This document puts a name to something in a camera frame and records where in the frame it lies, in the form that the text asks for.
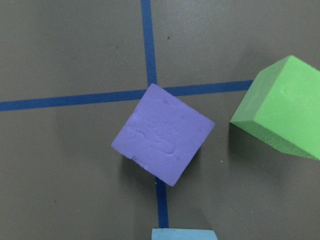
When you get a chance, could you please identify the green foam block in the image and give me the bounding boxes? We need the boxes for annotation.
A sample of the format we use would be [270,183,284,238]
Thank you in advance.
[230,55,320,160]

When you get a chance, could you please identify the purple foam block right side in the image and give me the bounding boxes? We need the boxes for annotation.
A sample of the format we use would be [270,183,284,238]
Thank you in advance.
[111,84,215,187]

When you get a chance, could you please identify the light blue foam block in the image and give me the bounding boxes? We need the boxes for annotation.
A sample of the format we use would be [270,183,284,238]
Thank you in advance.
[151,228,218,240]

